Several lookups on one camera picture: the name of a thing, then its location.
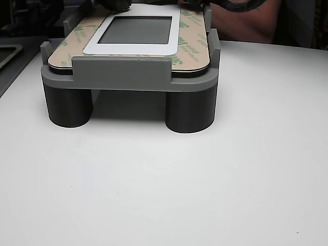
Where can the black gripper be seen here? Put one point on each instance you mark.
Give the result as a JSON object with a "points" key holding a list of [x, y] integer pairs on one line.
{"points": [[194, 3]]}

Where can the beige protective film green print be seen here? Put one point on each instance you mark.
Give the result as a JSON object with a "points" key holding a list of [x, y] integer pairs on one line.
{"points": [[64, 59]]}

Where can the white panel with grey window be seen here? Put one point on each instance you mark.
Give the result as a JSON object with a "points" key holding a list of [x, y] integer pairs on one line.
{"points": [[128, 50]]}

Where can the grey fixture stand with legs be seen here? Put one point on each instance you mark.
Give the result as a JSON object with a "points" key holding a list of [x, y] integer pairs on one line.
{"points": [[123, 71]]}

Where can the grey metal tray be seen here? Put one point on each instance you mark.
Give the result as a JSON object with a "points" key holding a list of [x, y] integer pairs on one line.
{"points": [[15, 59]]}

